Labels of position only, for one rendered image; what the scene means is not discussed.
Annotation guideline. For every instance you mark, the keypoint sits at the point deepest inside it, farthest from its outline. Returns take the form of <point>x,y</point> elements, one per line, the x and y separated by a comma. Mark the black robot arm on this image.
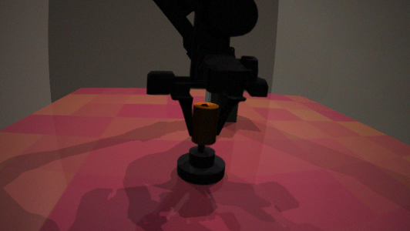
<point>218,19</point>

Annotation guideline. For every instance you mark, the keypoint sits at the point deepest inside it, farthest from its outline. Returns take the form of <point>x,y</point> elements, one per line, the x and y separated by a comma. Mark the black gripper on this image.
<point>165,83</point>

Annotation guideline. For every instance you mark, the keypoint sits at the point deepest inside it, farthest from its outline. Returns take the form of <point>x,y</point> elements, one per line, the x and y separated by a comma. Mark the orange knob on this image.
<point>205,118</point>

